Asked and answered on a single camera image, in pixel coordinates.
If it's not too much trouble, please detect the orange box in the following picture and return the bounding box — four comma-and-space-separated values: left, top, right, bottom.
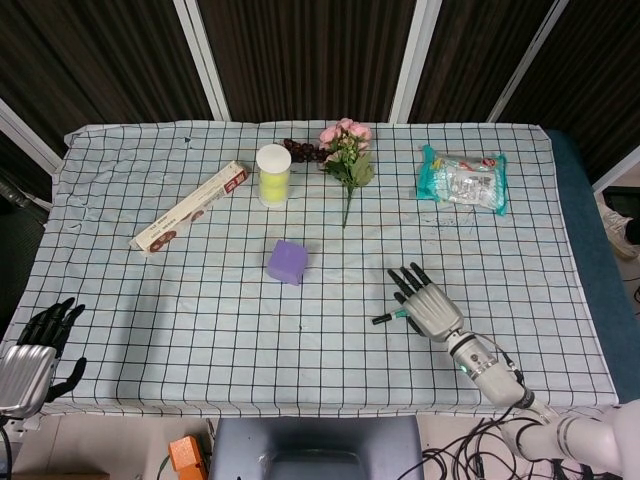
167, 435, 207, 480

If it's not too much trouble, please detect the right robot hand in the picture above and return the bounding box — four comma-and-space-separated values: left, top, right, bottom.
387, 262, 465, 343

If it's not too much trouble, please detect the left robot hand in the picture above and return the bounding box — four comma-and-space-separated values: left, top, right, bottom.
0, 297, 87, 419

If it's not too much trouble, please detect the dark artificial grape bunch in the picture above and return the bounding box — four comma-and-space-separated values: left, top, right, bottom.
282, 137, 329, 165

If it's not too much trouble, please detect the purple cube block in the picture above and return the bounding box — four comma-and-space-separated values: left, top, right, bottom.
266, 239, 309, 287

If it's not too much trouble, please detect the pink artificial flower bouquet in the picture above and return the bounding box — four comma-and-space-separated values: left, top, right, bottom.
319, 117, 376, 230

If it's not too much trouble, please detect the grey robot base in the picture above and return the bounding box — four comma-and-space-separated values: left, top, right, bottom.
206, 413, 425, 480

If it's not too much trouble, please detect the long cardboard box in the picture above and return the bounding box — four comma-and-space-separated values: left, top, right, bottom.
129, 160, 250, 259

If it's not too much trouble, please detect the green marker pen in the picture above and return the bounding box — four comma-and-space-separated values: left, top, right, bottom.
371, 309, 410, 325

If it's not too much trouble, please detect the teal snack bag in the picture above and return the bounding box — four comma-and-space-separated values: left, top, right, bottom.
415, 144, 510, 217

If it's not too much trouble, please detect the blue checkered tablecloth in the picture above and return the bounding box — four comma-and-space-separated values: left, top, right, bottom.
0, 119, 619, 416

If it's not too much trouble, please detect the clear tennis ball tube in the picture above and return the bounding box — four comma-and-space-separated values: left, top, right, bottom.
255, 143, 293, 209

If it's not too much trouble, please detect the white sneaker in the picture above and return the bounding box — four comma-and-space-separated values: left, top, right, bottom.
598, 199, 640, 260

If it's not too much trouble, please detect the black cable bundle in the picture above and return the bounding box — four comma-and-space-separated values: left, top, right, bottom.
422, 414, 566, 480

